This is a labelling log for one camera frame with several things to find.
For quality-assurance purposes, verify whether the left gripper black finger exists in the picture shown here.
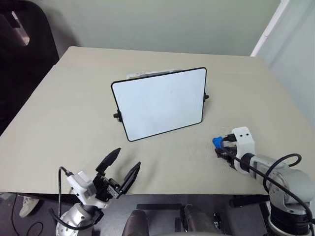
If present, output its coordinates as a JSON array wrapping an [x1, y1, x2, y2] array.
[[119, 161, 142, 195], [95, 147, 122, 174]]

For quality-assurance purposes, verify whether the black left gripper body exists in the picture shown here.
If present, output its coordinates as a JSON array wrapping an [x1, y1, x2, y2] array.
[[93, 172, 124, 201]]

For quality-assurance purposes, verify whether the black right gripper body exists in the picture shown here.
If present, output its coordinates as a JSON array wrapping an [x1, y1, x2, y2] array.
[[222, 133, 240, 170]]

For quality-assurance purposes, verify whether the blue whiteboard eraser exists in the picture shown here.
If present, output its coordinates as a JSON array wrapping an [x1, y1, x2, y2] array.
[[211, 136, 226, 157]]

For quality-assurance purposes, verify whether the black-framed tabletop whiteboard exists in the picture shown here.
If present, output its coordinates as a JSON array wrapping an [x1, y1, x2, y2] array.
[[111, 66, 210, 143]]

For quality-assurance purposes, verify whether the dark rounded shape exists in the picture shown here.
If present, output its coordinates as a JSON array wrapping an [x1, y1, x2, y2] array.
[[184, 204, 219, 236], [122, 208, 149, 236]]

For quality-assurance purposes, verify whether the black table foot bar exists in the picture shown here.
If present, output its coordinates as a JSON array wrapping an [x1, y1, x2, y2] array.
[[229, 195, 270, 208]]

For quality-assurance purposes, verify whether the white shoe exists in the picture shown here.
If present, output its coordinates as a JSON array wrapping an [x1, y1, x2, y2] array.
[[19, 195, 40, 218]]

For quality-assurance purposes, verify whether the white tray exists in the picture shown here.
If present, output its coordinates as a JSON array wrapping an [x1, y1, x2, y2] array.
[[126, 69, 183, 80]]

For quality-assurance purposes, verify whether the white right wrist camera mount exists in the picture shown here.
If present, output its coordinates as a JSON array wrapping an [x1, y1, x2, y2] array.
[[232, 126, 255, 173]]

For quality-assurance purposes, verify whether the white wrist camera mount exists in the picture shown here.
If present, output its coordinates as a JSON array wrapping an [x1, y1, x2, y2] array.
[[66, 171, 109, 209], [232, 126, 255, 173]]

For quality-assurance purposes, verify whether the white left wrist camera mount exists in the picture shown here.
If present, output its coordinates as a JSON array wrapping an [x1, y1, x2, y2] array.
[[66, 171, 109, 209]]

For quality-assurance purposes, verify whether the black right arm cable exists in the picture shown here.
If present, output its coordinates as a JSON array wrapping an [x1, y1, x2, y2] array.
[[233, 153, 315, 223]]

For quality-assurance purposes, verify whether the thin black floor cable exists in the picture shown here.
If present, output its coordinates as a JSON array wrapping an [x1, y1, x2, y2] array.
[[9, 195, 44, 236]]

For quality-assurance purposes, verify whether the white door frame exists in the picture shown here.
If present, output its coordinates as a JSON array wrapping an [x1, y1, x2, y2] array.
[[250, 0, 291, 57]]

